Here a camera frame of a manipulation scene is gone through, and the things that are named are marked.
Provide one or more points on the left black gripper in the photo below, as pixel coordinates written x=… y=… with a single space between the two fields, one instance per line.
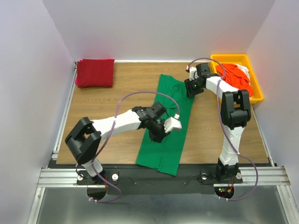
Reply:
x=156 y=134

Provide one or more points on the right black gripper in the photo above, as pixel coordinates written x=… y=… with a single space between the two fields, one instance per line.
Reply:
x=191 y=89

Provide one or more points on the green t shirt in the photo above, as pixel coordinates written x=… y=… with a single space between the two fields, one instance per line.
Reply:
x=165 y=156

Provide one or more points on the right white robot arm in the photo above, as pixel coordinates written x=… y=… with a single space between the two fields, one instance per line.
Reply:
x=234 y=113

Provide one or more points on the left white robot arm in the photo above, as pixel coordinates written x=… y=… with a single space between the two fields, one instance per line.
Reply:
x=84 y=139

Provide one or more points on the orange t shirt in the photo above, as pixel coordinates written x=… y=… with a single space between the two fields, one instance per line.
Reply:
x=232 y=79

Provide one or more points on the white t shirt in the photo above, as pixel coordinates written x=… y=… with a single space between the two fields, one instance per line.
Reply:
x=242 y=72

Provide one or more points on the yellow plastic bin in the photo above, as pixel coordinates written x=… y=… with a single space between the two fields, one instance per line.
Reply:
x=241 y=59

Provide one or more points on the folded red t shirt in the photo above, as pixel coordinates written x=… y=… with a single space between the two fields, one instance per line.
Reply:
x=95 y=73

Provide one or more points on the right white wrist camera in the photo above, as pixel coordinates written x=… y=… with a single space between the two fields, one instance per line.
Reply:
x=192 y=71

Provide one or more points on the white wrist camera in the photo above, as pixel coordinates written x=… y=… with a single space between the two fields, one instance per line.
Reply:
x=171 y=124
x=192 y=71

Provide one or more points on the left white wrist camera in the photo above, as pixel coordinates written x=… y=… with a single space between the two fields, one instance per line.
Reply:
x=171 y=124

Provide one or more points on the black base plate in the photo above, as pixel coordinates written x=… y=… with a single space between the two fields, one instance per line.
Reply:
x=138 y=180

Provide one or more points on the right side aluminium rail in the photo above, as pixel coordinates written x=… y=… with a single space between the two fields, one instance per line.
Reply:
x=263 y=137

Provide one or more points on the left side aluminium rail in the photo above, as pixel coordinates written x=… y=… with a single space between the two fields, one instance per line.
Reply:
x=58 y=141

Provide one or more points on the aluminium frame rail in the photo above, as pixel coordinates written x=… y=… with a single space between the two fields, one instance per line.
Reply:
x=264 y=176

